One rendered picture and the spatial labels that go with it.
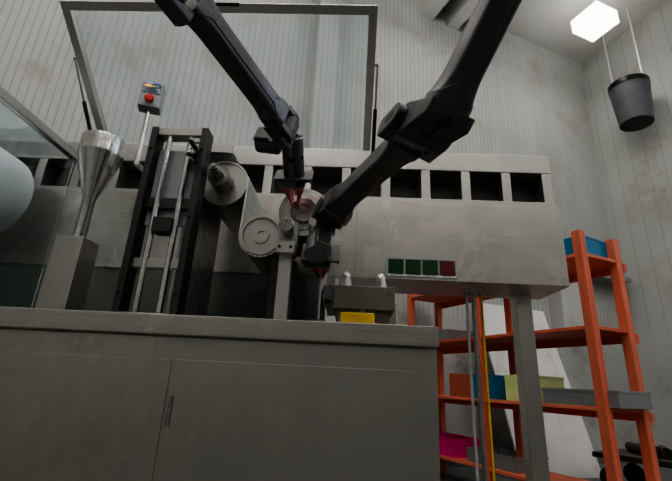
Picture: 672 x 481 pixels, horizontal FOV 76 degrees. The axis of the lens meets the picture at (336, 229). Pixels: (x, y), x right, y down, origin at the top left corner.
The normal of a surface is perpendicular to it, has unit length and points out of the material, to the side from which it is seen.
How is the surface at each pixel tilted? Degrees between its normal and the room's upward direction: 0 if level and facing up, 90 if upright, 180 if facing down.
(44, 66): 90
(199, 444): 90
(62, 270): 90
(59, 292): 90
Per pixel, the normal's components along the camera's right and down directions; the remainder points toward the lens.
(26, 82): 0.38, -0.29
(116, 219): -0.03, -0.34
